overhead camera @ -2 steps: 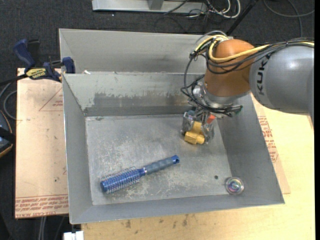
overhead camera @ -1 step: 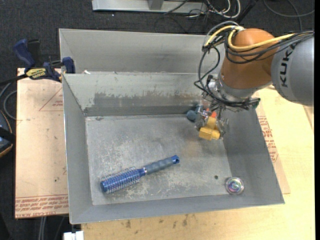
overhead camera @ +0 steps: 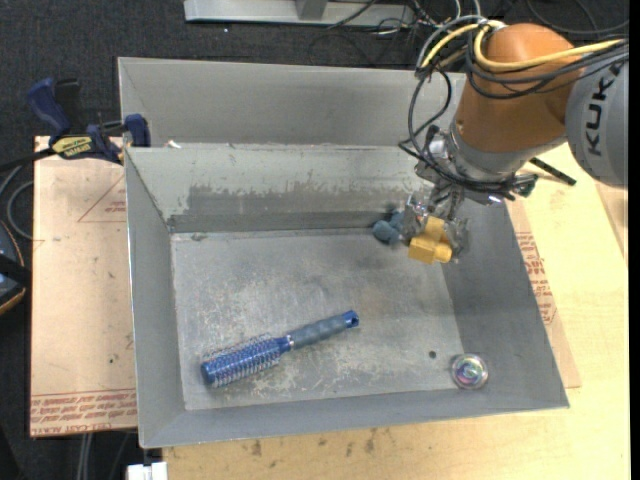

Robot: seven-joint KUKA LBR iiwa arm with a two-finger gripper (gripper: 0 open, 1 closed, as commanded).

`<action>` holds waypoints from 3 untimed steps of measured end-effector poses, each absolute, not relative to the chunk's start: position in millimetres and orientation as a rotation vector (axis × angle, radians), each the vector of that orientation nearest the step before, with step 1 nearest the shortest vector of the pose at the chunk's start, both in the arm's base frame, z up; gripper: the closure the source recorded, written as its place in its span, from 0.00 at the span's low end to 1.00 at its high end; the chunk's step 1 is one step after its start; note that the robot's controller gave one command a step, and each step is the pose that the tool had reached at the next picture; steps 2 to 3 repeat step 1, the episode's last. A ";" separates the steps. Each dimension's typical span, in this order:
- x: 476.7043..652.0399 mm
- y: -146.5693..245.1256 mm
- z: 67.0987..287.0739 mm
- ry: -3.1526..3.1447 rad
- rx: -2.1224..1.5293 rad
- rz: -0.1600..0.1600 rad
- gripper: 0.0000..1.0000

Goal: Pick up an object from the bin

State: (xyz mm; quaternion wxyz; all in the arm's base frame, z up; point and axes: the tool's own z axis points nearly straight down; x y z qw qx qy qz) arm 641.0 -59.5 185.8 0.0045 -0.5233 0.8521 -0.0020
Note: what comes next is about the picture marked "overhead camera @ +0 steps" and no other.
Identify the blue hairbrush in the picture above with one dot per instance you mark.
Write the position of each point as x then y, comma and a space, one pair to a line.
240, 360

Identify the brown cardboard board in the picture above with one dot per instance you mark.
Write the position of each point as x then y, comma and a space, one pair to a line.
80, 278

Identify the yellow toy block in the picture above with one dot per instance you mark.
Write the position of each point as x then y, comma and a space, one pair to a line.
425, 248

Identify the black cylinder on white bracket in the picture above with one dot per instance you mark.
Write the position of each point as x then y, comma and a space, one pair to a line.
436, 140

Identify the grey metal bin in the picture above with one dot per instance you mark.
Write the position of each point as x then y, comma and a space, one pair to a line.
310, 288

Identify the grey-blue soft lump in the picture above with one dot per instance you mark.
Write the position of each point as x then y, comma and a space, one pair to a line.
386, 230

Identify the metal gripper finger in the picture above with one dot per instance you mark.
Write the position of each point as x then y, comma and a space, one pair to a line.
459, 238
415, 215

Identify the round clear shiny disc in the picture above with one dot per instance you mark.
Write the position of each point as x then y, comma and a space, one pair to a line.
469, 371

